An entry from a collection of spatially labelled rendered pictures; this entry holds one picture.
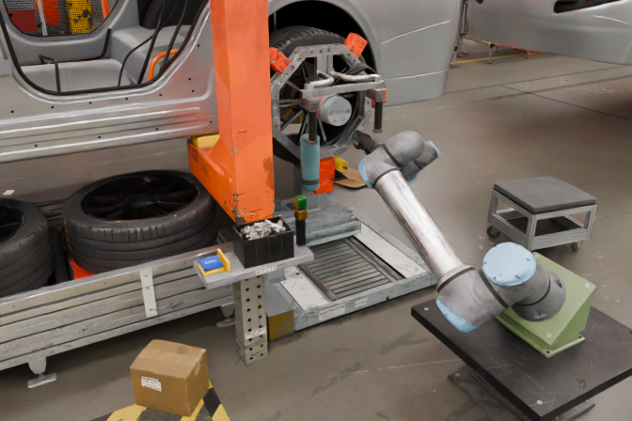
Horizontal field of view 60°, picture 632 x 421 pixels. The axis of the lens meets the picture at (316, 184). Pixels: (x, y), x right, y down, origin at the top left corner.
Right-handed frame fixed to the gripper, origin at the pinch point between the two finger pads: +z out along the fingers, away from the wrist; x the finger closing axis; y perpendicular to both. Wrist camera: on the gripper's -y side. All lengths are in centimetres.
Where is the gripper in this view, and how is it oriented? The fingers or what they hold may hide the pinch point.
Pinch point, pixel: (353, 136)
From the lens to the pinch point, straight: 284.2
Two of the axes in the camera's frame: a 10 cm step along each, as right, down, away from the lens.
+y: 6.2, 5.2, 5.9
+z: -4.7, -3.5, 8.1
